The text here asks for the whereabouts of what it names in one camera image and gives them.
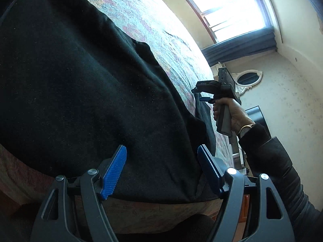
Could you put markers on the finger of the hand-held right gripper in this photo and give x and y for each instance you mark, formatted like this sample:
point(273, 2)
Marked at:
point(204, 85)
point(205, 99)

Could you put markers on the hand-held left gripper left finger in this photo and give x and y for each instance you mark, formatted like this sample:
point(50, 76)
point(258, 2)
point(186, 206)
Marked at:
point(114, 171)

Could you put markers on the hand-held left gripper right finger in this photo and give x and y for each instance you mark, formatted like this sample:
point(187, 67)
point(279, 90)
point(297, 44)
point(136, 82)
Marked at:
point(209, 167)

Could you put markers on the black pants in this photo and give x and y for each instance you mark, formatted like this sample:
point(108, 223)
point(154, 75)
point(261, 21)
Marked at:
point(88, 80)

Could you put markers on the person's right forearm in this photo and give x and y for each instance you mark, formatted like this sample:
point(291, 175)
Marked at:
point(277, 171)

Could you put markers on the person's right hand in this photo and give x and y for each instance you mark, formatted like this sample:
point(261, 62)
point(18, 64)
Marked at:
point(239, 116)

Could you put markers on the white oval framed mirror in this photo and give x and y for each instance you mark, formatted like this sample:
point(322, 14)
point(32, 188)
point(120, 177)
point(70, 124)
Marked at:
point(248, 77)

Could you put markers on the white television stand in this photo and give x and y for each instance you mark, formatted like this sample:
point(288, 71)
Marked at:
point(238, 158)

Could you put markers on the black television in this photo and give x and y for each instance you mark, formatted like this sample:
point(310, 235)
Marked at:
point(257, 117)

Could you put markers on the wristwatch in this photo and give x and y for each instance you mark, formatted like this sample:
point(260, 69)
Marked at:
point(246, 129)

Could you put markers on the wooden cabinet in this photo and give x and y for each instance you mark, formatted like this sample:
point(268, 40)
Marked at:
point(245, 206)

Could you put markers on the floral bedspread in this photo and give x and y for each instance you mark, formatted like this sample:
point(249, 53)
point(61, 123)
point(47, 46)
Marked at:
point(156, 30)

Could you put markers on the bright window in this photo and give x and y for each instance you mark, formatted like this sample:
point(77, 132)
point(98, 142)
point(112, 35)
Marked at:
point(227, 5)

